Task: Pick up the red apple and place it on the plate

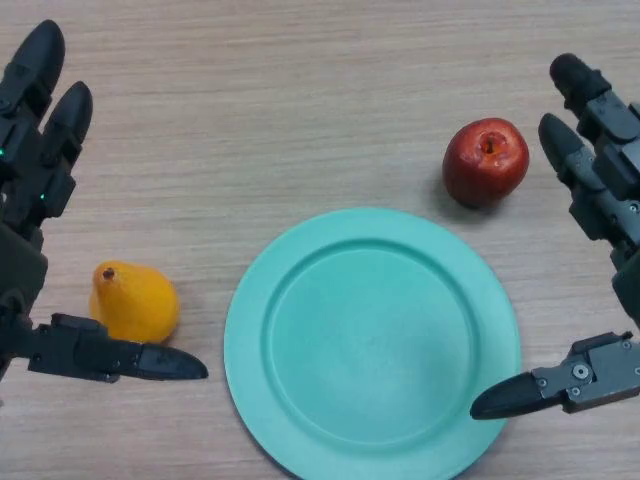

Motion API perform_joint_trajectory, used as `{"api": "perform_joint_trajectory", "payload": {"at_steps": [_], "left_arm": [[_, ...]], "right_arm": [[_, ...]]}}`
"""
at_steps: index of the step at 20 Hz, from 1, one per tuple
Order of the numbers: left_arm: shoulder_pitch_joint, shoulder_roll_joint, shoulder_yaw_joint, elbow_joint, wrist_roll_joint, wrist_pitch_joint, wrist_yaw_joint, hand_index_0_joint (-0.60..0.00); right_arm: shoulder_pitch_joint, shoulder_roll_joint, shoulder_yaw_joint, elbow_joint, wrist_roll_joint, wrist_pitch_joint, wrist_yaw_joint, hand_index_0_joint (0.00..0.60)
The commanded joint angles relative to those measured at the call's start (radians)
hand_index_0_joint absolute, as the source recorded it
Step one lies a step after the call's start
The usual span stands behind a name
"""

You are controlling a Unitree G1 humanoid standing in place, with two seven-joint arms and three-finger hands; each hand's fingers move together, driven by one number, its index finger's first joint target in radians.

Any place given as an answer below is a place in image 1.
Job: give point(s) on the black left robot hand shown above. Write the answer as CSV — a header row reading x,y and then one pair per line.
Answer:
x,y
30,165

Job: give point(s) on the yellow pear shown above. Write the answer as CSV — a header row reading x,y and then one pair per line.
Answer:
x,y
135,305

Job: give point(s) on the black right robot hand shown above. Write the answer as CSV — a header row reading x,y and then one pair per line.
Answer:
x,y
612,170

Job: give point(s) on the green round plate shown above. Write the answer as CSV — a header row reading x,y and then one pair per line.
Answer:
x,y
372,345

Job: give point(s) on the red apple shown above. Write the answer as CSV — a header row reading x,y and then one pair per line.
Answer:
x,y
482,162

